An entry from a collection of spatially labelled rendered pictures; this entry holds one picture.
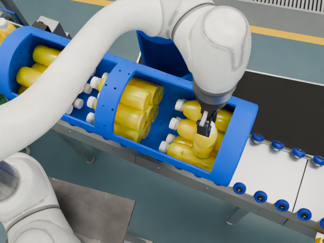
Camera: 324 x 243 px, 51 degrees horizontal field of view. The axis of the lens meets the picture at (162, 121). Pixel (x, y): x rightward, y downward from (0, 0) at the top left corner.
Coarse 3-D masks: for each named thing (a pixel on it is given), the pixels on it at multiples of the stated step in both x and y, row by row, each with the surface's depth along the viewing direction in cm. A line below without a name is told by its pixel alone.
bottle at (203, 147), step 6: (216, 132) 95; (198, 138) 96; (204, 138) 94; (210, 138) 94; (216, 138) 96; (192, 144) 106; (198, 144) 98; (204, 144) 96; (210, 144) 96; (192, 150) 109; (198, 150) 103; (204, 150) 101; (210, 150) 102; (198, 156) 108; (204, 156) 106; (210, 156) 109
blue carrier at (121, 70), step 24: (0, 48) 114; (24, 48) 125; (0, 72) 115; (96, 72) 134; (120, 72) 107; (144, 72) 109; (96, 96) 135; (120, 96) 105; (168, 96) 127; (192, 96) 123; (72, 120) 114; (96, 120) 109; (168, 120) 129; (240, 120) 98; (144, 144) 123; (240, 144) 96; (192, 168) 105; (216, 168) 100
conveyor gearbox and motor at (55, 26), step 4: (40, 16) 166; (44, 16) 166; (40, 20) 165; (44, 20) 165; (48, 20) 164; (52, 20) 164; (48, 24) 164; (52, 24) 163; (56, 24) 163; (60, 24) 165; (52, 28) 162; (56, 28) 164; (60, 28) 167; (52, 32) 162; (56, 32) 165; (60, 32) 168; (64, 32) 171; (64, 36) 172; (68, 36) 180
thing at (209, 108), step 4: (196, 96) 73; (200, 100) 72; (228, 100) 73; (200, 104) 73; (204, 104) 72; (208, 104) 71; (220, 104) 71; (224, 104) 72; (204, 108) 73; (208, 108) 73; (212, 108) 72; (216, 108) 72; (208, 112) 74; (212, 112) 77
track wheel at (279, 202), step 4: (280, 200) 114; (284, 200) 113; (276, 204) 114; (280, 204) 113; (284, 204) 113; (288, 204) 113; (276, 208) 115; (280, 208) 114; (284, 208) 113; (288, 208) 113
